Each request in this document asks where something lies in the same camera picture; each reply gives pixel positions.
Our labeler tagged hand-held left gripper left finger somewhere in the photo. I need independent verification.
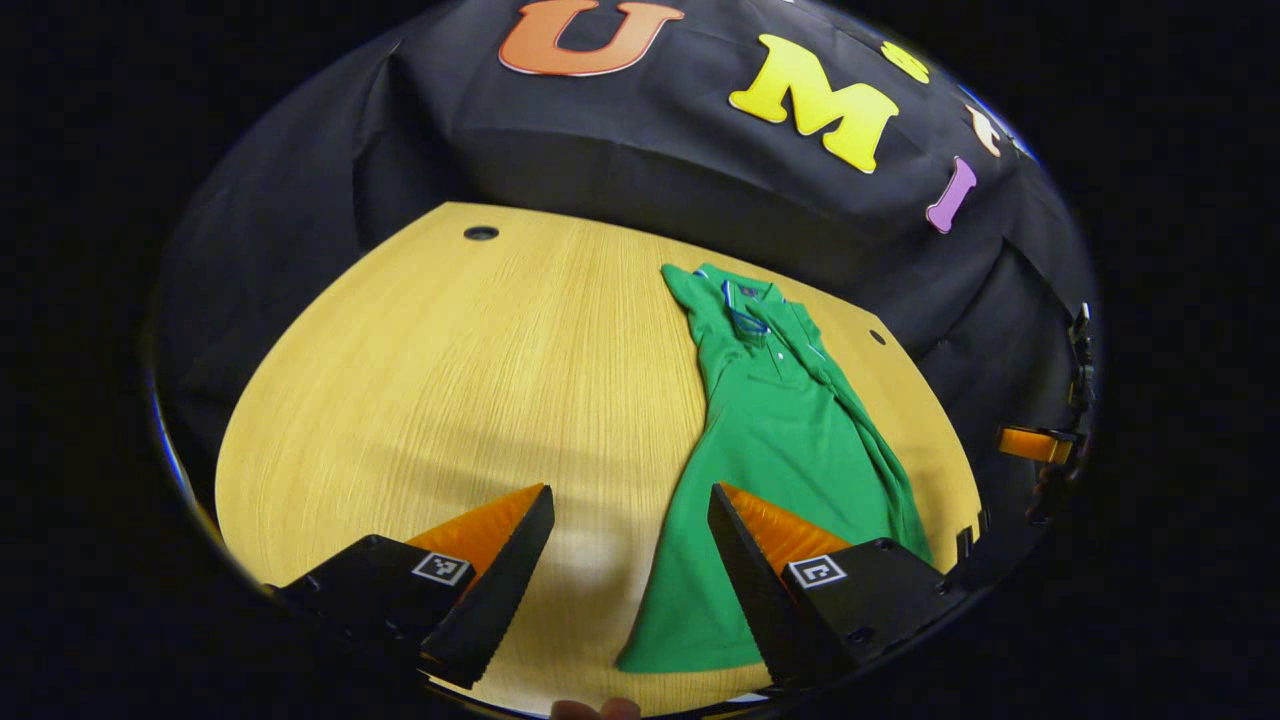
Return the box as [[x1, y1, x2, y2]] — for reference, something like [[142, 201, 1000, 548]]
[[265, 484, 557, 691]]

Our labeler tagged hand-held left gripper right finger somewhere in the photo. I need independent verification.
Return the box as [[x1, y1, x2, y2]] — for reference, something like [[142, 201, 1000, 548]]
[[706, 482, 976, 697]]

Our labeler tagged green T-shirt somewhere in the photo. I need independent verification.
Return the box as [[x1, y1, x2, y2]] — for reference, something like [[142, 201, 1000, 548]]
[[615, 262, 934, 675]]

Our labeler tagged black table edge clamp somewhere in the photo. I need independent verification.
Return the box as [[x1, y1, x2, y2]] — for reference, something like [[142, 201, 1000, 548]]
[[954, 507, 993, 564]]

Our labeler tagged black backdrop cloth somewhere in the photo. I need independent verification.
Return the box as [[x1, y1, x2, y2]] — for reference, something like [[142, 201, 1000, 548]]
[[145, 0, 1101, 591]]

